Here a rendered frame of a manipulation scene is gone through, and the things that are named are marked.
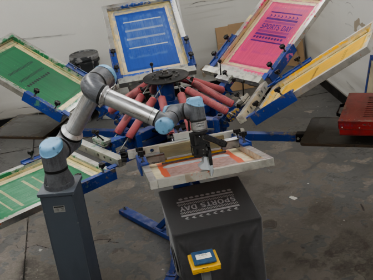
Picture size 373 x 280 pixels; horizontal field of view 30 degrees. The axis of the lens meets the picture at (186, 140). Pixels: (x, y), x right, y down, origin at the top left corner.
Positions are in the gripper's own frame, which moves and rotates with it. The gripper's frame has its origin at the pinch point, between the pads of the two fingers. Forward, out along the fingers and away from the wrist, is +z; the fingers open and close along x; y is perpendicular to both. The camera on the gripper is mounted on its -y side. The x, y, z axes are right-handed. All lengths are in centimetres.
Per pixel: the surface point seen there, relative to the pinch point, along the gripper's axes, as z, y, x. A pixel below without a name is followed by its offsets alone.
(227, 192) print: 20.3, -12.6, -42.7
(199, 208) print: 23.2, 4.9, -32.2
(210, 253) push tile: 33.5, 8.7, 12.3
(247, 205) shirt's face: 25.0, -18.5, -25.9
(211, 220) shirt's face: 27.1, 1.8, -18.3
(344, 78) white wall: 0, -200, -360
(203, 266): 37.1, 13.2, 18.7
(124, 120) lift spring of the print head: -19, 31, -126
